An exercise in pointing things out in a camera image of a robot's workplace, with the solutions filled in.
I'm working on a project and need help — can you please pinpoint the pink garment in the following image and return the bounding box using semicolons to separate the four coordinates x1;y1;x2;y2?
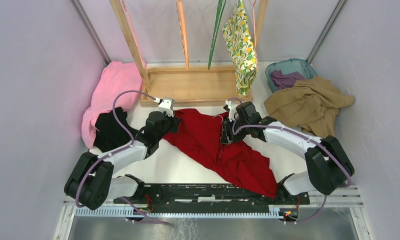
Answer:
81;61;143;149

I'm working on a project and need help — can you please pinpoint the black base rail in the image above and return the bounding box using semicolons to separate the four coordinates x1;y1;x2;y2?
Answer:
129;183;310;214

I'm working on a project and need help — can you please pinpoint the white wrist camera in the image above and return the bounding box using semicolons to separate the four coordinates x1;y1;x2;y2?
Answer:
154;97;174;118
223;100;239;122

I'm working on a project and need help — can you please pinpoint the red garment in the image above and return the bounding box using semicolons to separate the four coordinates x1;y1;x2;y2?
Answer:
164;108;277;199

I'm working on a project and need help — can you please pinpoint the wooden clothes rack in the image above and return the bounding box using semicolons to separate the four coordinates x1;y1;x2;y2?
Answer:
110;0;253;107

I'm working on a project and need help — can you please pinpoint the purple cloth in basket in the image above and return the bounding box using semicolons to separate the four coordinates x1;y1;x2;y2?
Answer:
270;70;305;90

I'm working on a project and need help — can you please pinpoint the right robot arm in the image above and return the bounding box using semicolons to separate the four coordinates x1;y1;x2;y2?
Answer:
220;98;354;204

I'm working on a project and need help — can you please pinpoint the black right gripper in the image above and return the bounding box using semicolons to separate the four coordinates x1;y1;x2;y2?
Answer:
220;116;250;144

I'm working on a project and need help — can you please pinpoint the green wire hanger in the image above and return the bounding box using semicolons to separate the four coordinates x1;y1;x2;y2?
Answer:
208;0;227;69

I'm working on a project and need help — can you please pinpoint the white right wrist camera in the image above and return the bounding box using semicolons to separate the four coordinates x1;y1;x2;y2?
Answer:
223;100;239;122

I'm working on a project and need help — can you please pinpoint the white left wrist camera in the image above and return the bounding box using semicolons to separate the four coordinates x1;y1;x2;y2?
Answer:
154;97;174;118

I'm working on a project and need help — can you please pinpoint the teal plastic basket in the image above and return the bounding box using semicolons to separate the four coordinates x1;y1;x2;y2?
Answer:
265;58;318;93

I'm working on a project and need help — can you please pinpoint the tan garment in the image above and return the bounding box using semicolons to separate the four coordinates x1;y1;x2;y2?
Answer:
264;76;354;138

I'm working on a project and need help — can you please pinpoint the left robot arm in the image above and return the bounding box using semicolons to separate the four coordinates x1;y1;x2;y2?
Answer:
64;111;181;210

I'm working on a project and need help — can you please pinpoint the lemon print skirt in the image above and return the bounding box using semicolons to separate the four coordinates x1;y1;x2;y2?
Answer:
222;0;257;96

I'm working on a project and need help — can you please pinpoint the pink hanger on rack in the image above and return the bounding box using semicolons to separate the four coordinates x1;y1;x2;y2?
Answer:
121;0;146;67

